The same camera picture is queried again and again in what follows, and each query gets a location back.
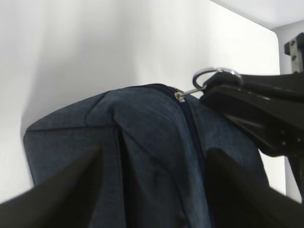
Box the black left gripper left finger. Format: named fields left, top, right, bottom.
left=0, top=147, right=101, bottom=228

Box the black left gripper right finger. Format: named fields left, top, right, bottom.
left=205, top=148, right=304, bottom=228

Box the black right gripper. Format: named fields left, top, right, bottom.
left=200, top=33, right=304, bottom=157

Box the dark blue lunch bag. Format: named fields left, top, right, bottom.
left=23, top=84, right=268, bottom=228

